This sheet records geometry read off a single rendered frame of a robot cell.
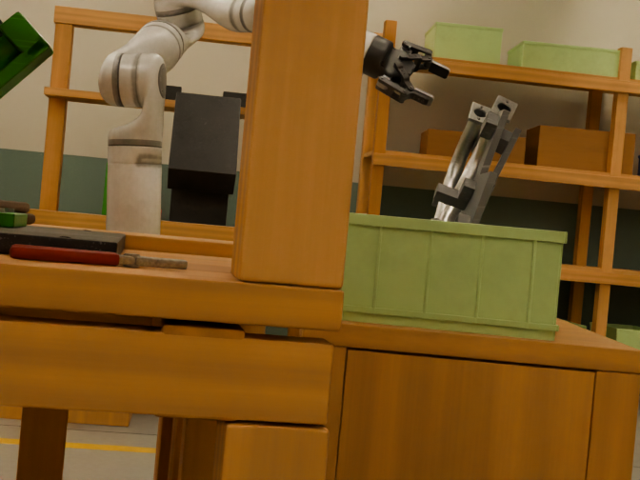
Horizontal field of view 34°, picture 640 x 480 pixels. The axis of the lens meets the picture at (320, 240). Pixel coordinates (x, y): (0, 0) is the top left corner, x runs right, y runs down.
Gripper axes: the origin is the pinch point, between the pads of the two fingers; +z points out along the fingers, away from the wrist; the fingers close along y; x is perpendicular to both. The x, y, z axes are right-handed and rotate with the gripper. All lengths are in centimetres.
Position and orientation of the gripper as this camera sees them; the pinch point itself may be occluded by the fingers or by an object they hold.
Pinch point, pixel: (437, 86)
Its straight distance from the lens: 197.5
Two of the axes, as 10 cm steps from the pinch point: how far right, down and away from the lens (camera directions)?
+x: -2.3, 6.3, 7.4
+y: 3.9, -6.4, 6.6
